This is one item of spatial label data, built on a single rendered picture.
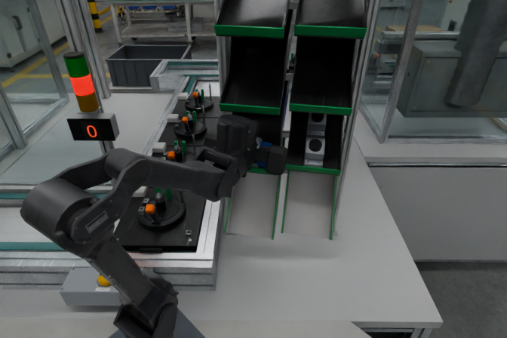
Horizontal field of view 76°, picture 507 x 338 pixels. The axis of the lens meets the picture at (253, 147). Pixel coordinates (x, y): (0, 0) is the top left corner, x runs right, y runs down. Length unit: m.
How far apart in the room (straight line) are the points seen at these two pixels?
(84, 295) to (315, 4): 0.85
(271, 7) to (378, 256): 0.77
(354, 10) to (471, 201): 1.35
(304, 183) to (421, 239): 1.16
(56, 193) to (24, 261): 0.69
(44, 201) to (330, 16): 0.58
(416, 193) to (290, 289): 0.95
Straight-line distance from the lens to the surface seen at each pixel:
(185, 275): 0.93
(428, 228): 1.94
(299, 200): 0.92
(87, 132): 1.04
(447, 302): 2.22
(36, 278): 1.09
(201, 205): 1.03
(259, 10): 0.71
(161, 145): 1.30
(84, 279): 0.96
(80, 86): 0.98
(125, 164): 0.41
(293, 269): 1.01
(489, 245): 2.20
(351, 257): 1.07
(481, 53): 1.59
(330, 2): 0.75
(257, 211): 0.91
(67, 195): 0.38
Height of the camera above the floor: 1.67
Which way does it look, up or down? 33 degrees down
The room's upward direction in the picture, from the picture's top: straight up
